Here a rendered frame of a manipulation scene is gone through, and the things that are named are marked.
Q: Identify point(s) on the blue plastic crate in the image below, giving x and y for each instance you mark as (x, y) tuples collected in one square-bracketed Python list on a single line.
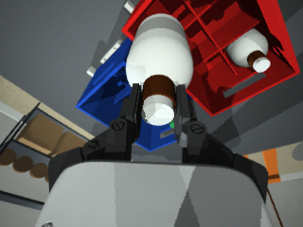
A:
[(104, 104)]

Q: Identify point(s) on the red plastic crate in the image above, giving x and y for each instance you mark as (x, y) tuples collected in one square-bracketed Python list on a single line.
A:
[(224, 21)]

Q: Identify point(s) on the white bottle with brown label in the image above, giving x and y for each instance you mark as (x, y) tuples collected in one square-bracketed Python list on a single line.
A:
[(159, 60)]

